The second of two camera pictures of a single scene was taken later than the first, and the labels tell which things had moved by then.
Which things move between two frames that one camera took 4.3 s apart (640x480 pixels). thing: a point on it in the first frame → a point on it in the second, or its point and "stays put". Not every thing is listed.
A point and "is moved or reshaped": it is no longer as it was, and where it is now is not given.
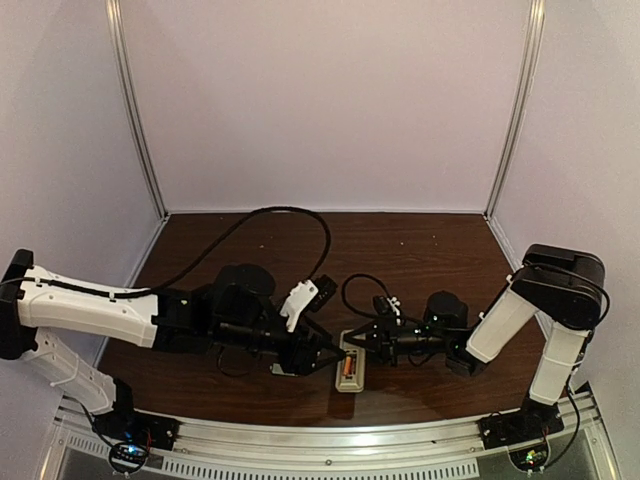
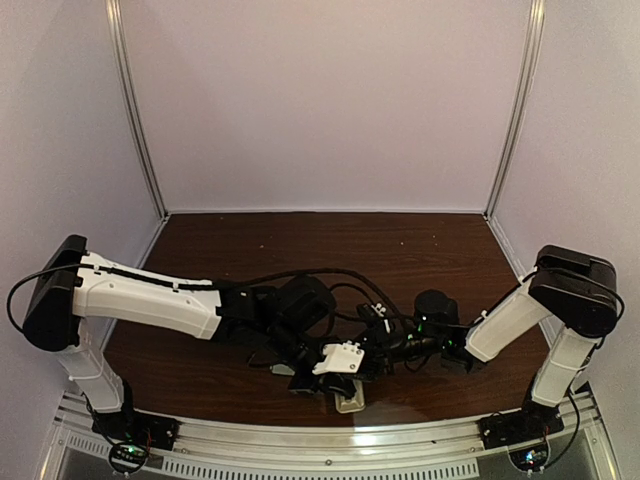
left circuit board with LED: x=128 y=457 stays put
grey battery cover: x=277 y=370 stays put
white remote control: x=350 y=374 is moved or reshaped
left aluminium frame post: x=114 y=15 stays put
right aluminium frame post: x=535 y=27 stays put
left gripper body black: x=292 y=350 → x=310 y=379
